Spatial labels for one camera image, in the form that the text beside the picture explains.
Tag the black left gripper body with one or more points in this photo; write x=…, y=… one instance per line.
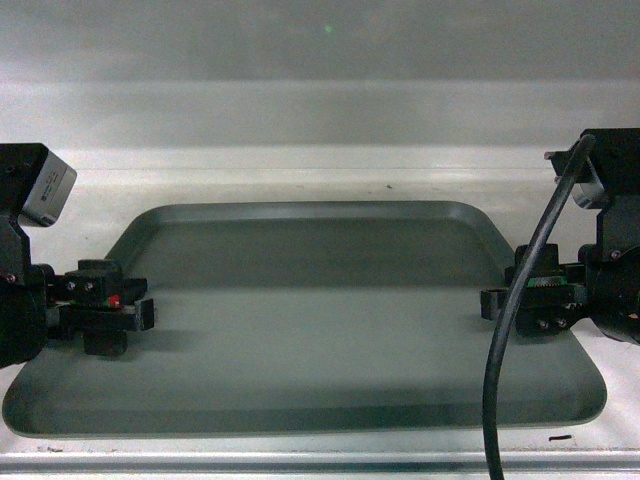
x=34, y=304

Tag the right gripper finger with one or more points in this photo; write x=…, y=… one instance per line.
x=545, y=271
x=548, y=311

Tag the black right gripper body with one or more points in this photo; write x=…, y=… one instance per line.
x=609, y=268

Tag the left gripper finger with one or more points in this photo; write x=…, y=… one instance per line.
x=94, y=282
x=105, y=332

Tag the grey rectangular serving tray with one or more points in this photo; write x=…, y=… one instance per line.
x=292, y=317

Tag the white upper shelf board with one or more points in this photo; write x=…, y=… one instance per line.
x=510, y=185

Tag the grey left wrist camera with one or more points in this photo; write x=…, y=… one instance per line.
x=49, y=194

